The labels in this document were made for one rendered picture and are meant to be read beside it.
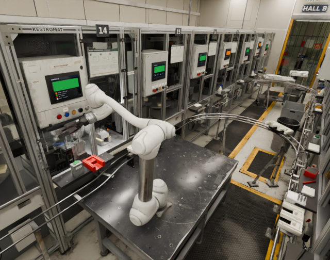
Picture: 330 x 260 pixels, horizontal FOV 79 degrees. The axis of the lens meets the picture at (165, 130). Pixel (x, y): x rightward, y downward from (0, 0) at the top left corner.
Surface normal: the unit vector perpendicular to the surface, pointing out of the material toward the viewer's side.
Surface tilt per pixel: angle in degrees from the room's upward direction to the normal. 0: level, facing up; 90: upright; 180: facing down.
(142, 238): 0
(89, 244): 0
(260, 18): 90
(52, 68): 90
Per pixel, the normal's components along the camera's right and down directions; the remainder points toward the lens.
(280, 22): -0.59, 0.35
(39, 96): 0.80, 0.30
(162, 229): 0.04, -0.89
